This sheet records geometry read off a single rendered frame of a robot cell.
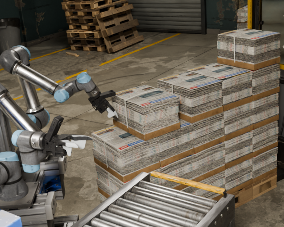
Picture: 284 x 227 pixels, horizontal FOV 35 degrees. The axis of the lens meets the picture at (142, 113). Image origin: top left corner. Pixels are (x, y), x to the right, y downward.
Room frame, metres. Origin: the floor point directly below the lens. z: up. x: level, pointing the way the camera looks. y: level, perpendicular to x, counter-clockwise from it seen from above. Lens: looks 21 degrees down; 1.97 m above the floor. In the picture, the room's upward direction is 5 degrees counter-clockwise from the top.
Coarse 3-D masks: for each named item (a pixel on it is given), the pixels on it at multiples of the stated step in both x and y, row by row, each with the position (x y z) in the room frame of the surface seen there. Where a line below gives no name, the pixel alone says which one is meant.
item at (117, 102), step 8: (136, 88) 2.91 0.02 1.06; (144, 88) 2.90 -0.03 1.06; (152, 88) 2.88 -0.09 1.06; (112, 96) 2.83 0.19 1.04; (120, 96) 2.76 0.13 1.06; (128, 96) 2.75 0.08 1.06; (112, 104) 2.84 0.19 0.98; (120, 104) 2.75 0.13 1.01; (120, 112) 2.75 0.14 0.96; (120, 120) 2.75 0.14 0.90
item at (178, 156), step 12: (240, 132) 3.00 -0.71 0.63; (204, 144) 2.81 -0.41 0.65; (216, 144) 2.87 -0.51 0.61; (180, 156) 2.69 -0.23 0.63; (252, 156) 3.07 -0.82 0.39; (108, 168) 2.59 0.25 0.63; (144, 168) 2.53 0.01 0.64; (156, 168) 2.58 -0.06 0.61; (216, 168) 2.86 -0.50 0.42; (120, 180) 2.47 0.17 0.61; (192, 180) 2.74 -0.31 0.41; (252, 180) 3.07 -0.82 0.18; (228, 192) 2.93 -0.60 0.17
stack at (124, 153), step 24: (216, 120) 2.88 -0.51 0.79; (240, 120) 3.01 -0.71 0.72; (96, 144) 2.71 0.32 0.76; (120, 144) 2.53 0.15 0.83; (144, 144) 2.54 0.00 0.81; (168, 144) 2.65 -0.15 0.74; (192, 144) 2.75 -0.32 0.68; (240, 144) 3.01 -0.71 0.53; (96, 168) 2.74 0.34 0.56; (120, 168) 2.46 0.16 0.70; (168, 168) 2.63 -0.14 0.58; (192, 168) 2.74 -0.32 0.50; (240, 168) 3.00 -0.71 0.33; (192, 192) 2.75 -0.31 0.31; (240, 192) 3.00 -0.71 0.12
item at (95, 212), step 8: (136, 176) 2.15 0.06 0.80; (144, 176) 2.14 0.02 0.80; (128, 184) 2.07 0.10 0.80; (136, 184) 2.07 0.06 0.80; (120, 192) 2.00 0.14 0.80; (104, 200) 1.93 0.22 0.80; (112, 200) 1.92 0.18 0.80; (96, 208) 1.87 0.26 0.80; (104, 208) 1.86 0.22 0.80; (88, 216) 1.80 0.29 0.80; (96, 216) 1.81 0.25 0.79; (80, 224) 1.74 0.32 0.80; (88, 224) 1.76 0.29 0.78
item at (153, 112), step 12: (156, 96) 2.70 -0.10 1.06; (168, 96) 2.68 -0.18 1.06; (132, 108) 2.63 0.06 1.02; (144, 108) 2.53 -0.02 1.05; (156, 108) 2.59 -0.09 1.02; (168, 108) 2.64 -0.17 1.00; (132, 120) 2.62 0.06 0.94; (144, 120) 2.54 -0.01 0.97; (156, 120) 2.59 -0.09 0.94; (168, 120) 2.64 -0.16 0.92; (144, 132) 2.53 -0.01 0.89
